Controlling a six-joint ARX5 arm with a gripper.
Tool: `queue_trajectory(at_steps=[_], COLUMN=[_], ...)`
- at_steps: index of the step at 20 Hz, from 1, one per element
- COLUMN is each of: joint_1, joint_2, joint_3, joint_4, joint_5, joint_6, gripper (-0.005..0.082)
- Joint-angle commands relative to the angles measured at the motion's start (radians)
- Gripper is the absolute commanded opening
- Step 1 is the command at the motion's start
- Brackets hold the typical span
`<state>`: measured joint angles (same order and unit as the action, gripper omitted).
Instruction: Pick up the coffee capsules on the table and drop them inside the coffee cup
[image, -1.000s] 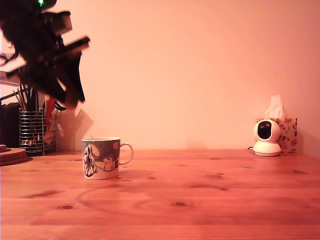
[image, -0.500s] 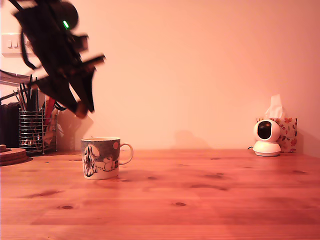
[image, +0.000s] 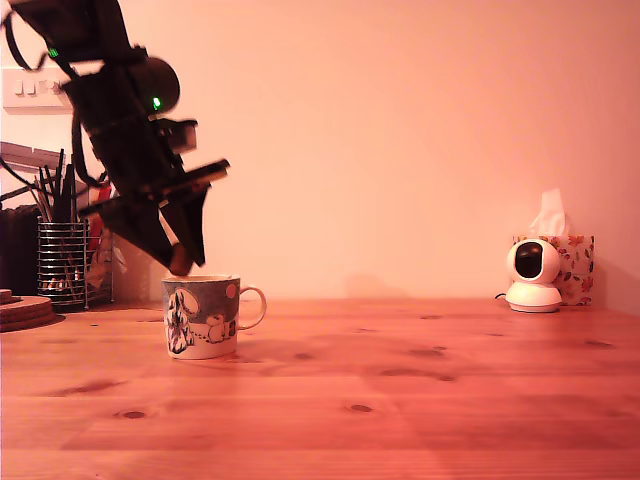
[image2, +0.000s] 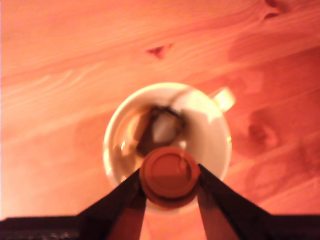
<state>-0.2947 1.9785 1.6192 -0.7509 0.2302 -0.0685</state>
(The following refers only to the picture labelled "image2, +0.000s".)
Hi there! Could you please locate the brown coffee capsule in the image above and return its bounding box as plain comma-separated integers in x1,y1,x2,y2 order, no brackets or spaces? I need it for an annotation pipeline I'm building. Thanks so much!
139,146,202,210

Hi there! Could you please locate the grey coffee capsule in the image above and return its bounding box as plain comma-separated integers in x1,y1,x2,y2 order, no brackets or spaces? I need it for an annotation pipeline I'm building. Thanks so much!
136,104,188,157

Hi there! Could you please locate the white mug with cartoon print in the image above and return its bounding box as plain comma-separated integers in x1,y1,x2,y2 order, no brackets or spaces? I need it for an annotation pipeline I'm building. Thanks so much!
102,82,237,213

